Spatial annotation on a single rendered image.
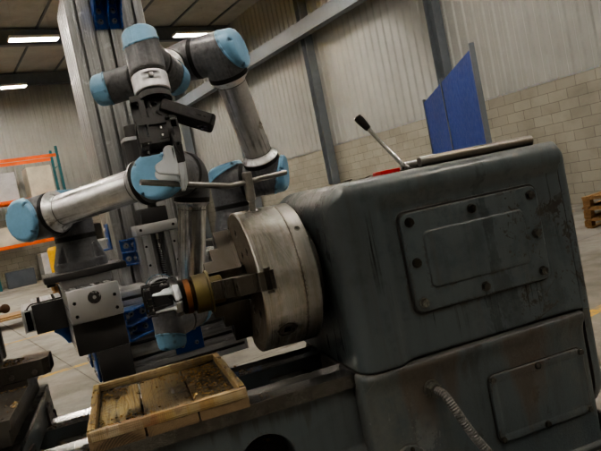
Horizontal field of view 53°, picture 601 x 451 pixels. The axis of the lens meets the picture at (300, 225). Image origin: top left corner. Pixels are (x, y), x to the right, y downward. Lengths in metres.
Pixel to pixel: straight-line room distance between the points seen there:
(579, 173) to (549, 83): 1.81
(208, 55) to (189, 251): 0.54
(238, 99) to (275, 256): 0.69
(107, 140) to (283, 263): 1.00
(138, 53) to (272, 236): 0.46
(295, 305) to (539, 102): 11.91
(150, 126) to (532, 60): 12.10
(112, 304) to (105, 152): 0.57
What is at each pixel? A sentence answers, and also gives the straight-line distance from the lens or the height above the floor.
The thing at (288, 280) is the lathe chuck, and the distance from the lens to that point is 1.22.
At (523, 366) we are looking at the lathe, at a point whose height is 0.79.
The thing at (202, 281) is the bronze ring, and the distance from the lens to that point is 1.31.
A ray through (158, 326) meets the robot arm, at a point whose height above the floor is 0.99.
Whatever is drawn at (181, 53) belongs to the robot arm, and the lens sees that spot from 1.77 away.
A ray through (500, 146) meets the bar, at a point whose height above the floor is 1.27.
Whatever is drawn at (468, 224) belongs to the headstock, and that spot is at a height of 1.12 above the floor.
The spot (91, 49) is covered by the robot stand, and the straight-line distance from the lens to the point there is 2.13.
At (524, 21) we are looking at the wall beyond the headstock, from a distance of 13.23.
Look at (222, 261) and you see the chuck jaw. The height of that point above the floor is 1.14.
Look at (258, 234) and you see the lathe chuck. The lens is 1.24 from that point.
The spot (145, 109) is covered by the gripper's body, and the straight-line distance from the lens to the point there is 1.27.
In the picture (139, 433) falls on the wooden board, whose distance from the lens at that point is 1.21.
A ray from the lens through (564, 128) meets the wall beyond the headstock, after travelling 12.73.
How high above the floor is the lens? 1.25
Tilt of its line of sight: 3 degrees down
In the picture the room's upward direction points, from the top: 11 degrees counter-clockwise
